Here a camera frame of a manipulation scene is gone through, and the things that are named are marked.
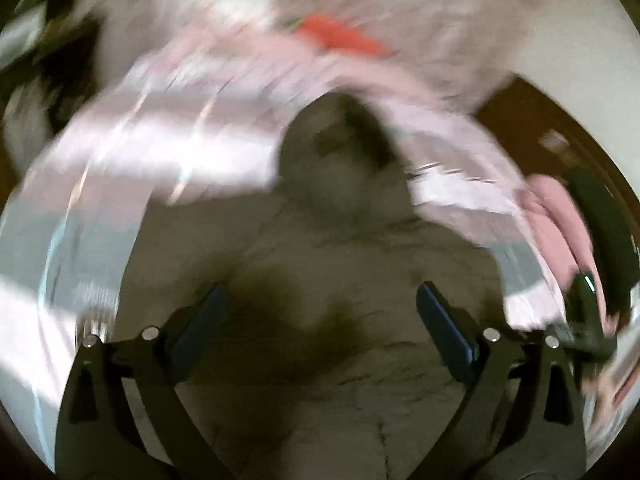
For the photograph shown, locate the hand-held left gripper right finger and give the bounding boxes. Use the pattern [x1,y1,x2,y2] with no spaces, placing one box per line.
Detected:
[416,281,587,480]

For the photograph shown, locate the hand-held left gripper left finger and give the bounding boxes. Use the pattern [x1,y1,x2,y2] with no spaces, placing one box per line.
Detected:
[54,282,236,480]

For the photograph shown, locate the red object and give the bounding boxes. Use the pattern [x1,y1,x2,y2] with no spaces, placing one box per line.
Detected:
[295,14,392,59]

